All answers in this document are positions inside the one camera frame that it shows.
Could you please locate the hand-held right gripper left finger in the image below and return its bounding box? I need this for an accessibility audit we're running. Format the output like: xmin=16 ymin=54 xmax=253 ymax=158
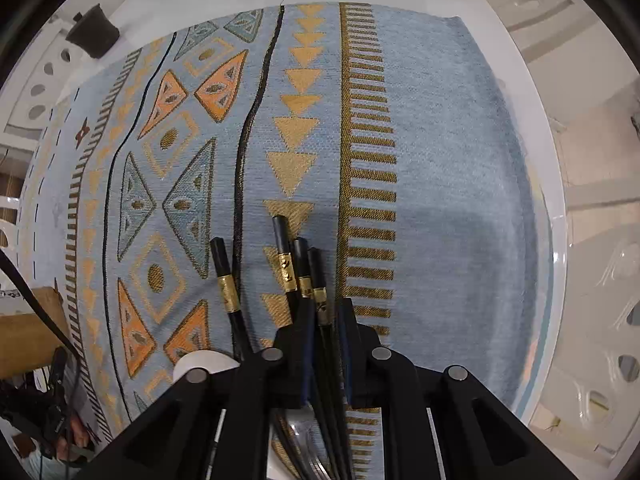
xmin=75 ymin=305 xmax=321 ymax=480

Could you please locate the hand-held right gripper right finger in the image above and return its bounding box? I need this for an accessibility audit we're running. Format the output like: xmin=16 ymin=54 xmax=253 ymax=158
xmin=337 ymin=297 xmax=566 ymax=480

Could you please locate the metal spoon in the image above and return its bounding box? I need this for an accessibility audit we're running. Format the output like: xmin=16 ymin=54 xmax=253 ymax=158
xmin=272 ymin=407 xmax=326 ymax=480

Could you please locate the white textured rice spoon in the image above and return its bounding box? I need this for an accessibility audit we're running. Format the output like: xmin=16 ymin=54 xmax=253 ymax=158
xmin=172 ymin=350 xmax=241 ymax=385

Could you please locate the wooden brown box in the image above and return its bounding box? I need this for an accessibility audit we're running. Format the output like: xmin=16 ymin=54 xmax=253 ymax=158
xmin=0 ymin=286 xmax=76 ymax=378

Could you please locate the blue patterned tablecloth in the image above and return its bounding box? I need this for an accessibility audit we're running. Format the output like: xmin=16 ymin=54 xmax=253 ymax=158
xmin=17 ymin=2 xmax=553 ymax=480

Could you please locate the black plastic pot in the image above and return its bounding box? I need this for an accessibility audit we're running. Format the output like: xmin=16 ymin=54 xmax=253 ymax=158
xmin=66 ymin=4 xmax=121 ymax=58

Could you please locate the black cable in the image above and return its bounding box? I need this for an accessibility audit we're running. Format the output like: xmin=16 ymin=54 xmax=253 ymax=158
xmin=0 ymin=247 xmax=83 ymax=361

